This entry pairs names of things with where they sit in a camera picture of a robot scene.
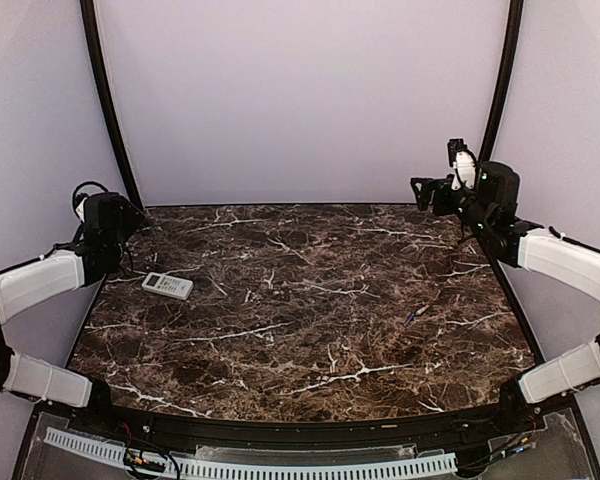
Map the blue orange battery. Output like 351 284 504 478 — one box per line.
406 305 429 325

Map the black front rail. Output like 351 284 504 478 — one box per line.
72 405 537 452

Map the white slotted cable duct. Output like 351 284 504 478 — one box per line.
43 427 458 479

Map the white remote control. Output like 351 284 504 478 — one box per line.
141 272 193 301

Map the black frame post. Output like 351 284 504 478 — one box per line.
478 0 524 162
79 0 144 210

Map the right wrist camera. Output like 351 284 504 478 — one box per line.
447 138 478 190

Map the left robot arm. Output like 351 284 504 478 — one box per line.
0 181 145 436

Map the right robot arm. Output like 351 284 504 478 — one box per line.
410 161 600 434

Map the left black frame post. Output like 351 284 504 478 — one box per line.
79 0 144 210

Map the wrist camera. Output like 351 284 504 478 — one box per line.
447 138 478 190
71 181 108 222

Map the right black frame post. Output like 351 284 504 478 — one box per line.
478 0 524 162

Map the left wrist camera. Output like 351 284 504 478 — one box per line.
71 181 108 222

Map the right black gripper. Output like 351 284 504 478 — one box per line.
412 174 493 234

